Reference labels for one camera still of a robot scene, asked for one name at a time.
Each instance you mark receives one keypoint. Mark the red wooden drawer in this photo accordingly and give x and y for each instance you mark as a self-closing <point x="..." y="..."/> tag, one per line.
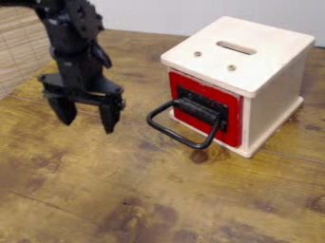
<point x="211" y="104"/>

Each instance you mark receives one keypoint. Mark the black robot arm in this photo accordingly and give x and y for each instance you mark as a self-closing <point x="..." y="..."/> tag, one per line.
<point x="72" y="25"/>

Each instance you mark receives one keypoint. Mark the white wooden drawer cabinet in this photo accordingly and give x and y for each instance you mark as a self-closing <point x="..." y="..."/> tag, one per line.
<point x="248" y="66"/>

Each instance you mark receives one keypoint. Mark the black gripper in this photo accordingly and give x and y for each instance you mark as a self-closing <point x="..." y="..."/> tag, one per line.
<point x="80" y="83"/>

